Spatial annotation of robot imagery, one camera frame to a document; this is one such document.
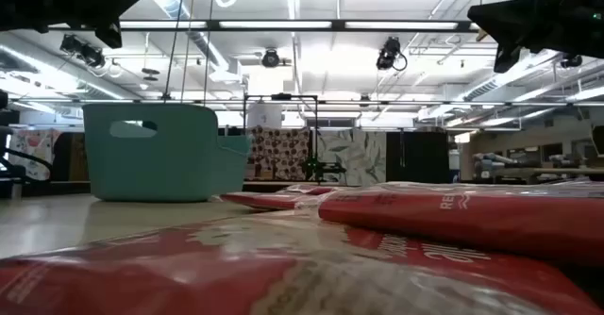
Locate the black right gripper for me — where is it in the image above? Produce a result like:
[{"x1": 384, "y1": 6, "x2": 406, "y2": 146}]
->
[{"x1": 466, "y1": 0, "x2": 604, "y2": 75}]

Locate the red popcorn bag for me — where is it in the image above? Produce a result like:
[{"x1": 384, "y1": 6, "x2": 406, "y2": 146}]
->
[
  {"x1": 316, "y1": 181, "x2": 604, "y2": 267},
  {"x1": 219, "y1": 184, "x2": 342, "y2": 212},
  {"x1": 0, "y1": 209, "x2": 604, "y2": 315}
]

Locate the black ceiling device pair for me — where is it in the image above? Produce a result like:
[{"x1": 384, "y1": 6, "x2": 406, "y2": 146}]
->
[{"x1": 59, "y1": 33, "x2": 107, "y2": 69}]

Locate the small black ceiling fixture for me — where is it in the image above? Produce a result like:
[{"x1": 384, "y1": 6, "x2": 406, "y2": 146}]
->
[{"x1": 560, "y1": 53, "x2": 584, "y2": 70}]

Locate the black overhead light bar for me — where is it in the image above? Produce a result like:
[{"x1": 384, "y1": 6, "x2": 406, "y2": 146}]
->
[{"x1": 46, "y1": 19, "x2": 482, "y2": 34}]

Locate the wooden background workbench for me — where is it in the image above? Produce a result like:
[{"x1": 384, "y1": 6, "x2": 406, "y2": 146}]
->
[{"x1": 471, "y1": 166, "x2": 604, "y2": 185}]

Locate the black partition panel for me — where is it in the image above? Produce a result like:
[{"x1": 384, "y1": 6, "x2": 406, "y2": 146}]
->
[{"x1": 385, "y1": 130, "x2": 449, "y2": 187}]

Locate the dark brown partition panel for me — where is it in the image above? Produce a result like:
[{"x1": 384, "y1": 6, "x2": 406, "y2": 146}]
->
[{"x1": 51, "y1": 131, "x2": 91, "y2": 183}]

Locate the round black ceiling fixture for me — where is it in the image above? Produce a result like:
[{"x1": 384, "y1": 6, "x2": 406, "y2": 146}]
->
[{"x1": 260, "y1": 48, "x2": 282, "y2": 70}]

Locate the teal plastic basket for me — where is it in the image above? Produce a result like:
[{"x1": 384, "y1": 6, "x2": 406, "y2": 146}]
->
[{"x1": 82, "y1": 102, "x2": 252, "y2": 203}]

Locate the floral partition panel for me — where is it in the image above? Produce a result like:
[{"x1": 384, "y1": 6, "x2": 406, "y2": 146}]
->
[{"x1": 8, "y1": 128, "x2": 62, "y2": 182}]

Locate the white round column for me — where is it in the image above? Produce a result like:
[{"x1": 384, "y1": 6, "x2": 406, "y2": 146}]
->
[{"x1": 247, "y1": 102, "x2": 284, "y2": 128}]

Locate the leaf pattern partition panel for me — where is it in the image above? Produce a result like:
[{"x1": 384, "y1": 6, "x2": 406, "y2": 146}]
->
[{"x1": 316, "y1": 129, "x2": 387, "y2": 188}]

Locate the brown dotted partition panel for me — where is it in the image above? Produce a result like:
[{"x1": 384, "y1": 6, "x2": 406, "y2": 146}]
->
[{"x1": 247, "y1": 125, "x2": 312, "y2": 182}]

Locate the yellow hanging cable plug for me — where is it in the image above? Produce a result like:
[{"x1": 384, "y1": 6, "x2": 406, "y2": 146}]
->
[{"x1": 476, "y1": 0, "x2": 489, "y2": 42}]

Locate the black hanging camera with cable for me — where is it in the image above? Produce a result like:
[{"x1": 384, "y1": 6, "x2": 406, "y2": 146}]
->
[{"x1": 376, "y1": 36, "x2": 409, "y2": 73}]

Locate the black arm base cable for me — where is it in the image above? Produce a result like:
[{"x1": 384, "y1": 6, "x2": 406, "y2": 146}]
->
[{"x1": 0, "y1": 147, "x2": 54, "y2": 182}]

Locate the black background frame stand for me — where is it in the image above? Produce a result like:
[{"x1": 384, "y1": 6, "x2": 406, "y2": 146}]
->
[{"x1": 243, "y1": 92, "x2": 320, "y2": 184}]

